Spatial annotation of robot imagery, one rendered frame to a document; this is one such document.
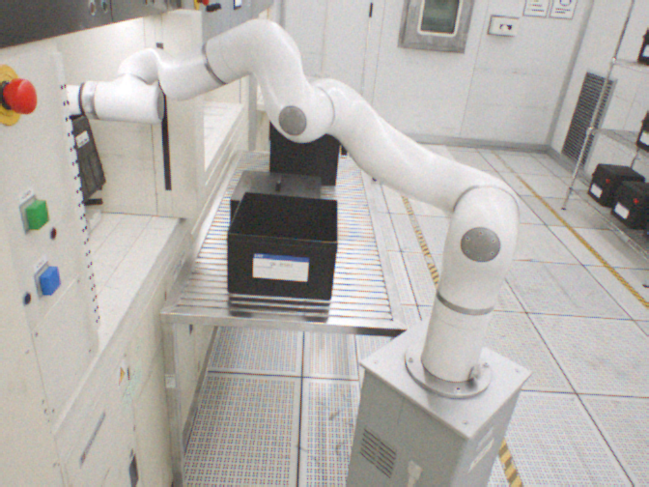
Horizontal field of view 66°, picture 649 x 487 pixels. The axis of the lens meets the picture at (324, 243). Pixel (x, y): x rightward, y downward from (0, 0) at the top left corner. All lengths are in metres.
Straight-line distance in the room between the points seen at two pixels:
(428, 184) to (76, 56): 0.91
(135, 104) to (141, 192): 0.35
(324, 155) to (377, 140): 1.07
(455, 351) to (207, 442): 1.15
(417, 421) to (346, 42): 4.65
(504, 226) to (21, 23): 0.74
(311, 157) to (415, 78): 3.64
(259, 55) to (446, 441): 0.83
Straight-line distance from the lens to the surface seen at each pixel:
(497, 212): 0.90
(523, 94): 5.91
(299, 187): 1.74
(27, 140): 0.74
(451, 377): 1.13
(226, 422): 2.04
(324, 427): 2.03
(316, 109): 0.91
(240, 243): 1.25
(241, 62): 1.03
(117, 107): 1.22
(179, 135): 1.39
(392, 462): 1.25
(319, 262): 1.26
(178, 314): 1.27
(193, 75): 1.08
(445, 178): 0.99
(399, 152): 0.95
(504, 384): 1.20
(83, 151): 1.36
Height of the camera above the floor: 1.50
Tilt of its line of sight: 28 degrees down
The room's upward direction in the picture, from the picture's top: 6 degrees clockwise
